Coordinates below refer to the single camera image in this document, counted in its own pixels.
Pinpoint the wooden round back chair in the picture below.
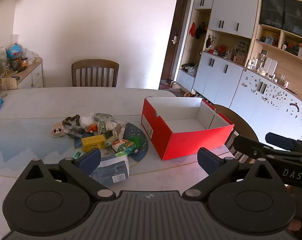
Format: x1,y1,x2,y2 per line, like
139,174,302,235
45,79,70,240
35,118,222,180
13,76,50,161
212,104,259,164

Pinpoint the brown door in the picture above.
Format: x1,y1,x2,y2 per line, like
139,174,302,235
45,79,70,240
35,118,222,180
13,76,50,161
161,0,189,82

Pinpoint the small yellow box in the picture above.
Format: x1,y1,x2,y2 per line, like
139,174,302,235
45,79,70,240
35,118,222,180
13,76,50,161
81,134,107,153

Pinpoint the grey blue tissue packet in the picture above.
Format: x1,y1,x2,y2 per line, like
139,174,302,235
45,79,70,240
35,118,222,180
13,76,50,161
89,154,130,187

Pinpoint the low white bench cabinet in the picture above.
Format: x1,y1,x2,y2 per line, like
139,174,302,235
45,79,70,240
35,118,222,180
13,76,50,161
177,69,195,92

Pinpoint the beige cylindrical object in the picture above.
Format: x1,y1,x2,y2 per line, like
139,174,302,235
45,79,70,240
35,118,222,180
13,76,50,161
104,135,117,148

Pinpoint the pink plush face toy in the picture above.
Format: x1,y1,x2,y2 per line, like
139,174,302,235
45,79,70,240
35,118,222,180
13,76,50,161
51,122,66,137

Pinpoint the white sticker covered cabinet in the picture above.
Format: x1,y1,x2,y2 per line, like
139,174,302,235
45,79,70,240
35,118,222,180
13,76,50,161
230,70,302,147

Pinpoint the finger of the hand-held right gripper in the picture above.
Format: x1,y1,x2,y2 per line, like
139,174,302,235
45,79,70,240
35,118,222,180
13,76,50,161
233,135,302,164
265,132,302,153

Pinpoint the white upper cabinet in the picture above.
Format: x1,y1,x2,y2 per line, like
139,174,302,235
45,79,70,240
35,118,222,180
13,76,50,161
192,0,260,39

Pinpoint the white canister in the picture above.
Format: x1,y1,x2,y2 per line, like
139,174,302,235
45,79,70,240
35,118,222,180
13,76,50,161
262,57,278,77

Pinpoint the grey bag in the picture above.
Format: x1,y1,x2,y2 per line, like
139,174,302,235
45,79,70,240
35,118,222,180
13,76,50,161
181,62,199,75

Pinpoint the green frog print packet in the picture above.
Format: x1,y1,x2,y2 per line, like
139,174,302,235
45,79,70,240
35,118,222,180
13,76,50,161
113,136,142,157

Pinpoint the white plastic wrapped item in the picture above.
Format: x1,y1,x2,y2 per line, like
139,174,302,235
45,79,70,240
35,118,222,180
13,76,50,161
79,113,95,128

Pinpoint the silver foil snack packet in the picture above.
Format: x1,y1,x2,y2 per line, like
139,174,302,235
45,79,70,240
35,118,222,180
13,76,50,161
108,121,126,140

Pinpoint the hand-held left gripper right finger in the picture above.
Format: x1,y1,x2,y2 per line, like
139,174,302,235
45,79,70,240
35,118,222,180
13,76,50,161
182,147,285,202

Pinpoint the white side cabinet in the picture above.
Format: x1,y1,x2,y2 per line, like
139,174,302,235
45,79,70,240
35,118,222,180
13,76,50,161
1,57,44,90

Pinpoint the dark glass door cabinet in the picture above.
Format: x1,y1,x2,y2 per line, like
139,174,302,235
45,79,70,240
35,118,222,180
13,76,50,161
259,0,302,42

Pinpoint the patterned red rug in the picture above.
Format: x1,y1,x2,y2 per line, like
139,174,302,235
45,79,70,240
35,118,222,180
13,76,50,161
159,79,184,90

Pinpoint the silver green foil wrapper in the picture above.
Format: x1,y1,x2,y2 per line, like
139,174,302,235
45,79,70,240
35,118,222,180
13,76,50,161
98,119,109,137

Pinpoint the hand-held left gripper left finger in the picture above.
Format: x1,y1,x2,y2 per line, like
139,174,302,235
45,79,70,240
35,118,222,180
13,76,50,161
14,148,116,201

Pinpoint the clear plastic bag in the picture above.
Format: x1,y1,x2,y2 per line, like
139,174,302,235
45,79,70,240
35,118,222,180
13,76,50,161
22,49,40,63

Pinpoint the red cardboard box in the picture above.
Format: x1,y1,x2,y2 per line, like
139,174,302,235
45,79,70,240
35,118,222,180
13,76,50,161
140,96,235,161

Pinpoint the wooden slat back chair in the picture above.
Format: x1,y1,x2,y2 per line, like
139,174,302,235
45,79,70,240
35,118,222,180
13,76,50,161
71,59,120,88

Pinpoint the brown patterned toy animal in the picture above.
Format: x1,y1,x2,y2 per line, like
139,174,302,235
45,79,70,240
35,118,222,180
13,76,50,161
62,114,81,128

